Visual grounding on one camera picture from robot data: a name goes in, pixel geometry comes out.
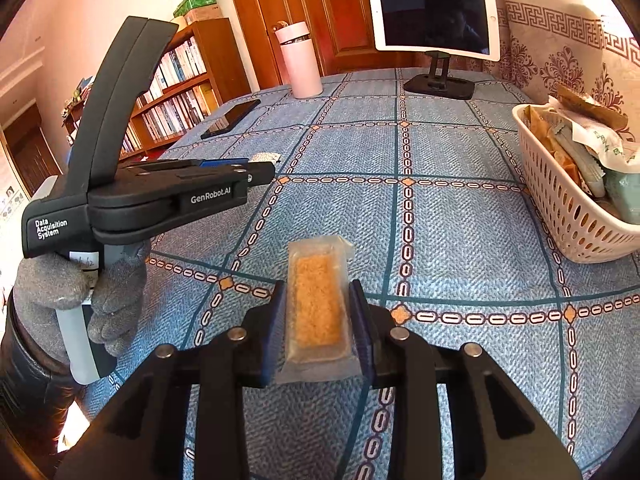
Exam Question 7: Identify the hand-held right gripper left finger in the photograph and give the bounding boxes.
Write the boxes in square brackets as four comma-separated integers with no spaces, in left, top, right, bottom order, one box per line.
[52,280,288,480]

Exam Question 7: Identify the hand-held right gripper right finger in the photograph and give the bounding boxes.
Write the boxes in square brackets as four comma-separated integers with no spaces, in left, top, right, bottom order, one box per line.
[347,280,583,480]

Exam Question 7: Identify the clear crumb bar packet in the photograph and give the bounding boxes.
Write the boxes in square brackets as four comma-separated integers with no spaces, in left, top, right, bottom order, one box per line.
[277,234,361,386]

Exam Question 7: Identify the white plastic basket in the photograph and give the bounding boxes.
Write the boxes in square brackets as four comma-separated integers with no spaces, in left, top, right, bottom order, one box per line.
[512,102,640,264]

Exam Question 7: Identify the waffle snack packet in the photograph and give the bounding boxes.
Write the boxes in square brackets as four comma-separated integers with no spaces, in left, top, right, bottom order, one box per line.
[527,107,583,186]

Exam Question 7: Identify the teal snack packet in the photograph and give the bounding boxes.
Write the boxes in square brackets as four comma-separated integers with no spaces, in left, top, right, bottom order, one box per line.
[602,167,640,223]

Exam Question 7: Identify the white green-print pouch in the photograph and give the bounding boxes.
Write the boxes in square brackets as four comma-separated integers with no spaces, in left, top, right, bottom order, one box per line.
[570,110,640,171]

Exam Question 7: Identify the brown orange-edged snack packet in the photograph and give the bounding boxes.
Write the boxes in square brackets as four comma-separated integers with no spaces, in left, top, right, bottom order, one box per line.
[555,82,628,131]

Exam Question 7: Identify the person's left forearm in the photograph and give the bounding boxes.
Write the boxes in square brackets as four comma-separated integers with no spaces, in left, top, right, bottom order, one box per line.
[0,290,88,478]

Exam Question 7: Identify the person's left hand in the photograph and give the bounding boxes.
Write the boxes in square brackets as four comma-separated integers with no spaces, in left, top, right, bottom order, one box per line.
[12,240,151,361]

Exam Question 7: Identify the black smartphone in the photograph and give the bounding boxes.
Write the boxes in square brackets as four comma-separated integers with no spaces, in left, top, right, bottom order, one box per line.
[200,99,262,141]

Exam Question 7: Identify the rows of books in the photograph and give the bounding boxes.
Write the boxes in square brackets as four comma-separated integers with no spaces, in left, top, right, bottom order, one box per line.
[120,37,221,153]

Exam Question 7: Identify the dark wooden door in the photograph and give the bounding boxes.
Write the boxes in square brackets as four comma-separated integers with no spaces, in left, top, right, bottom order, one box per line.
[0,105,63,196]

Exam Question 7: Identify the wooden bookshelf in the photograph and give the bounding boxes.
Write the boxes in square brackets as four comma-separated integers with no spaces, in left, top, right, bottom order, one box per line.
[117,17,251,161]

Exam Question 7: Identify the pink insulated bottle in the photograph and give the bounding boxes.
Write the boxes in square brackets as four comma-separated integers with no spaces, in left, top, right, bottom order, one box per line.
[274,21,323,100]

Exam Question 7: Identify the blue patterned tablecloth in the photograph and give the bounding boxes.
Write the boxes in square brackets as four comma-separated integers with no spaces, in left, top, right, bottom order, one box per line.
[65,67,640,480]

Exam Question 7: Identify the green cardboard box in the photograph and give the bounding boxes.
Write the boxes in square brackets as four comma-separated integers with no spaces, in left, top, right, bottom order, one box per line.
[172,0,223,26]

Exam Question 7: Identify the black tablet stand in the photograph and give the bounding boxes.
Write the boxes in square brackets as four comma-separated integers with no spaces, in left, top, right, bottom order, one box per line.
[404,0,475,101]

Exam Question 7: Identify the white tablet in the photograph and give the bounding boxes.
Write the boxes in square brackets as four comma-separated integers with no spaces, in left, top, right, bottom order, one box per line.
[366,0,502,62]

